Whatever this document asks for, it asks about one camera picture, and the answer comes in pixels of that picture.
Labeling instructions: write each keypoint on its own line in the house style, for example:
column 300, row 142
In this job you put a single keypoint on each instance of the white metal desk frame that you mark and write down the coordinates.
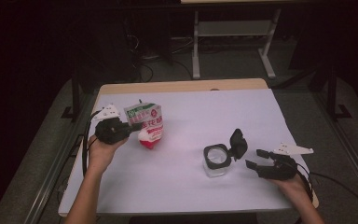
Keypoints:
column 234, row 28

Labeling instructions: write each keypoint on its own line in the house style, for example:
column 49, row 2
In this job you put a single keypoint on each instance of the person's right hand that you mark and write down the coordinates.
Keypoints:
column 295, row 188

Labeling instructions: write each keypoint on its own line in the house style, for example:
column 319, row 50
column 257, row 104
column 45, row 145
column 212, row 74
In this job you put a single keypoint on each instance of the clear jar with black lid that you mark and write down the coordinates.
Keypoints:
column 217, row 158

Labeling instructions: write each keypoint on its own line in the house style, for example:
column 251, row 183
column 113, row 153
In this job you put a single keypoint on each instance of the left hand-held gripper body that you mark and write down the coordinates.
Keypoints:
column 110, row 132

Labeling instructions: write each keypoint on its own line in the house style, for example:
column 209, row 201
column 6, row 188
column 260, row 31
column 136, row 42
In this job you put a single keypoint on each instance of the red and white plastic bag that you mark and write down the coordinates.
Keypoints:
column 150, row 124

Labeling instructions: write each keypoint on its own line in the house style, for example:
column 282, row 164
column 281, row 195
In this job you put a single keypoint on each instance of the black metal stand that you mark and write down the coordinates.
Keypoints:
column 75, row 93
column 332, row 93

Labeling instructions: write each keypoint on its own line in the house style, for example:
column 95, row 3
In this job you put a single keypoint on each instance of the white paper sheet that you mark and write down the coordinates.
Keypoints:
column 174, row 180

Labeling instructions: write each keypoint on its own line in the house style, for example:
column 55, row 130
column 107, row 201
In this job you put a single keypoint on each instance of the person's left hand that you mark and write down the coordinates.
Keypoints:
column 101, row 155

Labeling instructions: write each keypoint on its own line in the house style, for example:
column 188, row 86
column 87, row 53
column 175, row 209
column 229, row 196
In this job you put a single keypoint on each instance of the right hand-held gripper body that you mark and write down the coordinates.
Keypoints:
column 279, row 169

